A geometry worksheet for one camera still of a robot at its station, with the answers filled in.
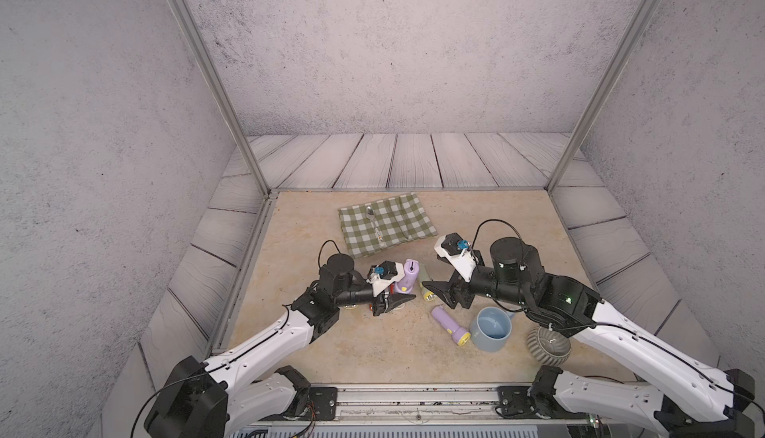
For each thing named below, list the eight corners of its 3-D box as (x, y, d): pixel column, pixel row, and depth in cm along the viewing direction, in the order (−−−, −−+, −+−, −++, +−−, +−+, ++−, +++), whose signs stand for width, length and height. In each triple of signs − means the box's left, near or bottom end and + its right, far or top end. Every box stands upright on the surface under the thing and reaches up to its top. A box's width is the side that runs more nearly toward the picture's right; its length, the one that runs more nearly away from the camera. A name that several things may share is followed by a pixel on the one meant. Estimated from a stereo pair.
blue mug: (472, 351, 82) (478, 342, 77) (467, 318, 89) (472, 307, 83) (512, 351, 82) (521, 342, 76) (504, 318, 89) (511, 307, 83)
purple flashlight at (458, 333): (462, 348, 83) (464, 344, 81) (430, 315, 90) (431, 310, 87) (470, 340, 85) (472, 336, 82) (438, 307, 91) (439, 303, 88)
